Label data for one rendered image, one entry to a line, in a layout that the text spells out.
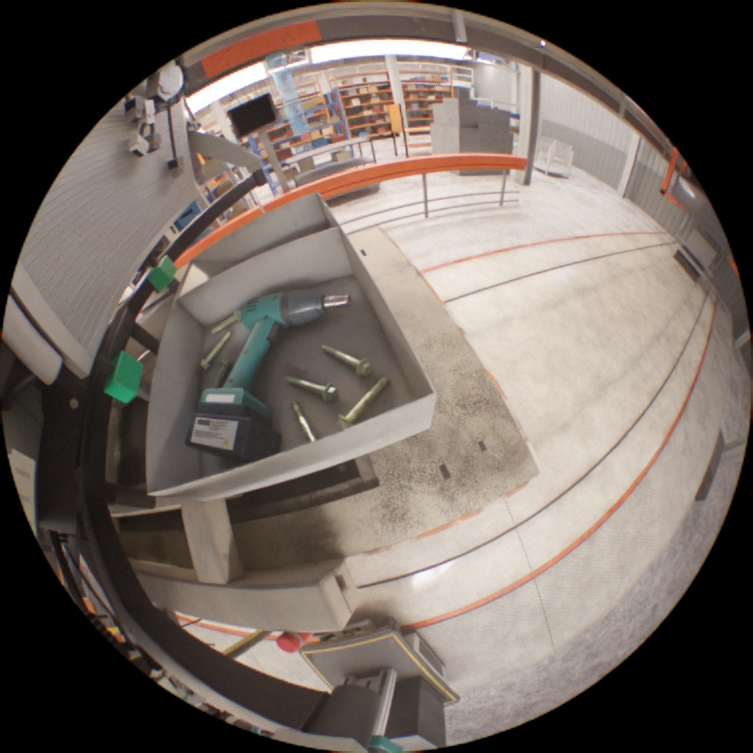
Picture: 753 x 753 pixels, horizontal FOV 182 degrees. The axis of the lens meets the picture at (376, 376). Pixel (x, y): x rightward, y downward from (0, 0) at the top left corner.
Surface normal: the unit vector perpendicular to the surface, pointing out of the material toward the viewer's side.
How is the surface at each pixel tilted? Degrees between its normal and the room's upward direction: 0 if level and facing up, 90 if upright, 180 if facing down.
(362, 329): 0
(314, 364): 0
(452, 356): 0
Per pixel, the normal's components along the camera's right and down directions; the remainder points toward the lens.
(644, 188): -0.93, 0.37
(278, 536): -0.16, -0.43
